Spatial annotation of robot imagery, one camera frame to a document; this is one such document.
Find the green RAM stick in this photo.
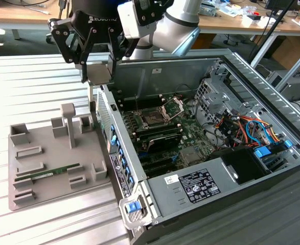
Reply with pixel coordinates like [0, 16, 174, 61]
[14, 163, 80, 181]

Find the black slanted pole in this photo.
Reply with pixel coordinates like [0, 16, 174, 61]
[248, 0, 296, 66]

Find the long wooden desk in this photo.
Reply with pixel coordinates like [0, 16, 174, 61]
[0, 0, 300, 35]

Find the green motherboard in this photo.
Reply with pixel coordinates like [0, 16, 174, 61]
[119, 94, 217, 179]

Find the silver chipset heat sink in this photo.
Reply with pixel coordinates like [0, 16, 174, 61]
[179, 147, 201, 164]

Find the CPU socket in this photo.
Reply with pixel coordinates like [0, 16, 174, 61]
[139, 108, 166, 129]

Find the silver CPU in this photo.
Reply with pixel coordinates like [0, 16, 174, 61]
[85, 62, 114, 85]

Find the open PC case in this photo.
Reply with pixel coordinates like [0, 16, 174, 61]
[87, 48, 300, 245]

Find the long black sticker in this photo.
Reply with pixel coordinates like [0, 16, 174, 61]
[109, 152, 131, 199]

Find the red yellow wire bundle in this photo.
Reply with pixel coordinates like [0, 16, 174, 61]
[215, 115, 253, 144]

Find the brown cardboard box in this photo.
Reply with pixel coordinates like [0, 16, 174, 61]
[271, 35, 300, 71]

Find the thin metal locking lever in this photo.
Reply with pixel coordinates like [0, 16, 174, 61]
[133, 93, 141, 114]

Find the blue case latch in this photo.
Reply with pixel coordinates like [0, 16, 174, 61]
[125, 201, 142, 213]

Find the black fan duct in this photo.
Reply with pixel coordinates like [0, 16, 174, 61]
[207, 147, 271, 185]

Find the silver drive cage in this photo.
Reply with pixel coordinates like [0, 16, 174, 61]
[194, 60, 245, 123]

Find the black graphics card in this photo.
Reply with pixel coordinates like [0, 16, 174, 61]
[144, 132, 182, 154]

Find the black expansion slot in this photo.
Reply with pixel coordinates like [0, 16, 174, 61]
[139, 152, 179, 178]

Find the grey parts rack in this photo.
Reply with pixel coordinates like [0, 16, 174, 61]
[8, 103, 112, 211]

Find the metal socket cover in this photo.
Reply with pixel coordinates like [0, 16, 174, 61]
[160, 96, 185, 122]

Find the grey computer tower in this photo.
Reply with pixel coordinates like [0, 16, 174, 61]
[266, 70, 300, 102]

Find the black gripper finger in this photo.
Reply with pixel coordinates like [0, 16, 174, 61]
[106, 27, 141, 78]
[47, 18, 96, 84]

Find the white barcode label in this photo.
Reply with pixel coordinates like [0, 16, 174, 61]
[164, 174, 180, 185]

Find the black monitor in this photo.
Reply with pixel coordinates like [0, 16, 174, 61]
[264, 0, 300, 12]

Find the blue wire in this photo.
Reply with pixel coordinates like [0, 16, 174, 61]
[245, 119, 272, 146]

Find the grey power supply unit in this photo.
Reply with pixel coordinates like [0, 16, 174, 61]
[146, 157, 240, 219]

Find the blue card clip row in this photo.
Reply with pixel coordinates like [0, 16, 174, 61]
[109, 123, 135, 191]

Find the black RAM slot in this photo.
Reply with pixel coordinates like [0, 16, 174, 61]
[118, 95, 164, 112]
[134, 124, 182, 140]

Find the orange wire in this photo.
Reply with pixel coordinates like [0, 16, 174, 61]
[263, 127, 285, 144]

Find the black rating label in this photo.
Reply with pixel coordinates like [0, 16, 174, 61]
[179, 167, 221, 204]

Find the grey desktop device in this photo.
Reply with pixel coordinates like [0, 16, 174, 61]
[200, 2, 218, 17]

